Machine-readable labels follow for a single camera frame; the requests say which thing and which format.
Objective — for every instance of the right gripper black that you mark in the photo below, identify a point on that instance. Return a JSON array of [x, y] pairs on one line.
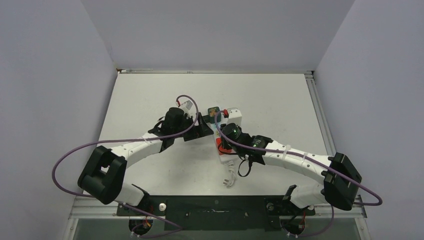
[[226, 144]]

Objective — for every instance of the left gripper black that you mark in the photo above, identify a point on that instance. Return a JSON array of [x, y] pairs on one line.
[[199, 131]]

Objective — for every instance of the white power strip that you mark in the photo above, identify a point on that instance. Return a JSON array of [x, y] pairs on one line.
[[224, 159]]

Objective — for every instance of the green cube adapter dragon print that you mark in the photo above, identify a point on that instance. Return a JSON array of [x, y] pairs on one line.
[[213, 115]]

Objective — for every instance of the red cube socket adapter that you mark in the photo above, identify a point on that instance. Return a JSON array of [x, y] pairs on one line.
[[219, 146]]

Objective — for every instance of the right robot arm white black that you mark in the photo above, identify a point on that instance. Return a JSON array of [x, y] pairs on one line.
[[329, 186]]

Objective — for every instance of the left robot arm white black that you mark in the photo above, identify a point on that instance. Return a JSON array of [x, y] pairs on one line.
[[104, 173]]

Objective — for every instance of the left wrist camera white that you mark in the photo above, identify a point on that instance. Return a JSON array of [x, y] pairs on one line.
[[188, 108]]

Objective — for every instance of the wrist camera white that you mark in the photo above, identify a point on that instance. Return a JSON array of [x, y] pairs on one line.
[[188, 108], [232, 115]]

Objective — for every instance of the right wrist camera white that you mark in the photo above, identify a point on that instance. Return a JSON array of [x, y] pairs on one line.
[[232, 115]]

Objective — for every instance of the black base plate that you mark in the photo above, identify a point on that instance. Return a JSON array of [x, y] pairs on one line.
[[224, 212]]

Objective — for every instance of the aluminium frame rail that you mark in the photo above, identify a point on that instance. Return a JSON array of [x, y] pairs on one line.
[[320, 114]]

